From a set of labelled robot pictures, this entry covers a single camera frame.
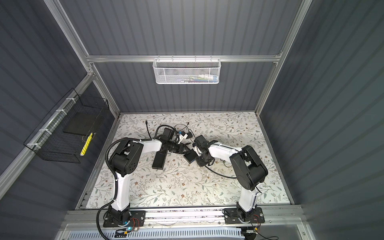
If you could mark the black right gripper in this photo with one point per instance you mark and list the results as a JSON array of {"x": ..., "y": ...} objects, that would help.
[{"x": 200, "y": 163}]

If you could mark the items in white basket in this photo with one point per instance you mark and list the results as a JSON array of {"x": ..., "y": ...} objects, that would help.
[{"x": 205, "y": 78}]

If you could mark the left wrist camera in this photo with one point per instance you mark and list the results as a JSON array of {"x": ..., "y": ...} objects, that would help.
[{"x": 182, "y": 136}]

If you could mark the white wire mesh basket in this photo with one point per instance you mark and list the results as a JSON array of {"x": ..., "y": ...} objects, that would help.
[{"x": 167, "y": 72}]

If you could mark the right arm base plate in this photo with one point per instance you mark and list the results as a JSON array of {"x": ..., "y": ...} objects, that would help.
[{"x": 238, "y": 216}]

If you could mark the white slotted cable duct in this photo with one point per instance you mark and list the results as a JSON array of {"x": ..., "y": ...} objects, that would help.
[{"x": 218, "y": 233}]

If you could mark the black network switch box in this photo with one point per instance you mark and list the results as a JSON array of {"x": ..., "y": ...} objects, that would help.
[{"x": 190, "y": 156}]

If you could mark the yellow striped tool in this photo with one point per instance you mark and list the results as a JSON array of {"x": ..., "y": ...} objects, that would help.
[{"x": 86, "y": 145}]

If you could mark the long black power brick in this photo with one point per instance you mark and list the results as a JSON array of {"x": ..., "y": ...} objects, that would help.
[{"x": 159, "y": 160}]

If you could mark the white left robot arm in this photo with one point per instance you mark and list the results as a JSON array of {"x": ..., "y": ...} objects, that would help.
[{"x": 122, "y": 159}]

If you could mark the black wire wall basket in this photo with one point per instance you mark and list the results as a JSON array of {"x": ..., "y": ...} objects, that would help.
[{"x": 62, "y": 137}]

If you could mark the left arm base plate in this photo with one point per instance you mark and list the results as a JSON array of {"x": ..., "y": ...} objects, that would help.
[{"x": 116, "y": 219}]

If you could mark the small black adapter with cable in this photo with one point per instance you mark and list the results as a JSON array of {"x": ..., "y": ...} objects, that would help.
[{"x": 185, "y": 130}]

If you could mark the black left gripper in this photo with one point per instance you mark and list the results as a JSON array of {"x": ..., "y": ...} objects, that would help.
[{"x": 181, "y": 148}]

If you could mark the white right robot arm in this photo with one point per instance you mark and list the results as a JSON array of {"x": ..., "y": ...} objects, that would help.
[{"x": 249, "y": 169}]

